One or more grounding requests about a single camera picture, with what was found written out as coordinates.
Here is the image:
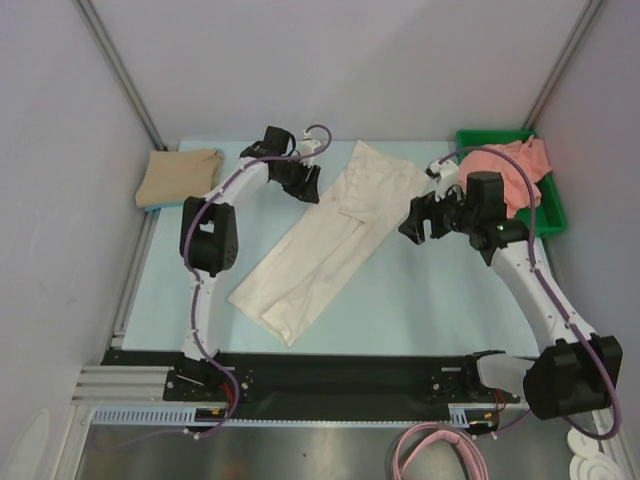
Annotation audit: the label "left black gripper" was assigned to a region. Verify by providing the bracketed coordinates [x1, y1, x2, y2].
[272, 155, 321, 205]

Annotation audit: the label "cream white t shirt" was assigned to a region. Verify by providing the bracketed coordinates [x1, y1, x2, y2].
[228, 141, 430, 346]

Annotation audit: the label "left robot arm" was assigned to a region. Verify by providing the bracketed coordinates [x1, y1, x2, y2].
[176, 124, 332, 400]

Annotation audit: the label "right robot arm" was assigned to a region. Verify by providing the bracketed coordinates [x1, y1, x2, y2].
[399, 172, 622, 420]

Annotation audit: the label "green plastic bin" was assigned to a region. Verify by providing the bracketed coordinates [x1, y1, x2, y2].
[456, 129, 567, 238]

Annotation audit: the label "pink t shirt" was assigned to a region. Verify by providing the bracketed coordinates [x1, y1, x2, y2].
[457, 138, 552, 221]

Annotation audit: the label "folded tan t shirt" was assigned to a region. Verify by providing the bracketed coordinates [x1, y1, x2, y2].
[135, 148, 226, 207]

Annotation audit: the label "white round plastic parts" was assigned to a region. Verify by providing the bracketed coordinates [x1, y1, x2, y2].
[566, 428, 627, 480]

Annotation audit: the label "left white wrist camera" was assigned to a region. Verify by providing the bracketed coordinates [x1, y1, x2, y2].
[297, 132, 323, 162]

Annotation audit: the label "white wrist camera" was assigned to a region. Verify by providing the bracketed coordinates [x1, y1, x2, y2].
[425, 159, 459, 201]
[297, 132, 323, 162]

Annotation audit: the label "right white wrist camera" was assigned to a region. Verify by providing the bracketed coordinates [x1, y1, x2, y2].
[425, 159, 459, 201]

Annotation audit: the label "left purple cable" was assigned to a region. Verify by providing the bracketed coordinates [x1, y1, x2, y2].
[180, 124, 334, 441]

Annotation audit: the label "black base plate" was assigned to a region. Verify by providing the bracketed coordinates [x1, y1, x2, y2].
[102, 350, 521, 422]

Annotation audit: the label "pink coiled cable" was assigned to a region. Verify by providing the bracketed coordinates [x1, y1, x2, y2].
[392, 423, 491, 480]

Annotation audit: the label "aluminium frame rail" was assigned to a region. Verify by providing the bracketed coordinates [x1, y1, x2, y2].
[73, 356, 493, 405]

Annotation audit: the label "right aluminium corner post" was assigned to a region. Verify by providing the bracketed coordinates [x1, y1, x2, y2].
[521, 0, 606, 130]

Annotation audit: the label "aluminium corner post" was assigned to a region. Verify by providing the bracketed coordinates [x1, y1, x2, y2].
[521, 0, 606, 130]
[72, 0, 168, 151]

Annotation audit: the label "left aluminium corner post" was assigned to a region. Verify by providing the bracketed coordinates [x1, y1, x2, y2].
[72, 0, 168, 151]

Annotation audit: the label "slotted cable duct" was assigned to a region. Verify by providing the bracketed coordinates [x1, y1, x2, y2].
[93, 406, 227, 426]

